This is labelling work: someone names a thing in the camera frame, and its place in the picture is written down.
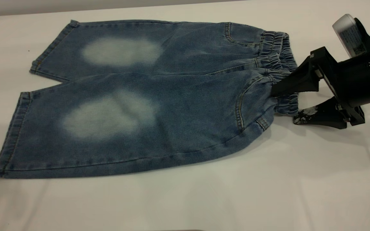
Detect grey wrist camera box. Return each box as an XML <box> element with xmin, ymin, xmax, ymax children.
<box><xmin>332</xmin><ymin>14</ymin><xmax>370</xmax><ymax>60</ymax></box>

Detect blue denim pants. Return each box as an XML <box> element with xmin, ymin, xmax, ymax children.
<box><xmin>0</xmin><ymin>20</ymin><xmax>299</xmax><ymax>179</ymax></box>

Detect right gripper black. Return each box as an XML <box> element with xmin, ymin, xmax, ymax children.
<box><xmin>271</xmin><ymin>46</ymin><xmax>370</xmax><ymax>130</ymax></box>

